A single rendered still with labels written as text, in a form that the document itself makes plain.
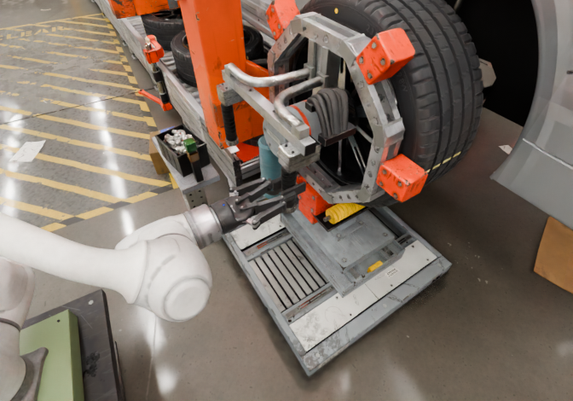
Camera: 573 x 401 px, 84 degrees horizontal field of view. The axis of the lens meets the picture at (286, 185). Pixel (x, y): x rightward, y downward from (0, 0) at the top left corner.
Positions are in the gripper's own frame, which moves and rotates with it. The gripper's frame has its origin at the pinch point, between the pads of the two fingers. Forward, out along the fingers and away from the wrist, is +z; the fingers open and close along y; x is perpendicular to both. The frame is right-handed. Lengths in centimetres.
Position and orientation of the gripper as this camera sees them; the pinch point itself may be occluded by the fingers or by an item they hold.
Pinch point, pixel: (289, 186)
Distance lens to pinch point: 81.2
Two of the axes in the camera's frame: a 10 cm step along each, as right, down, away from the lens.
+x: 0.0, -7.0, -7.2
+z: 8.4, -3.9, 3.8
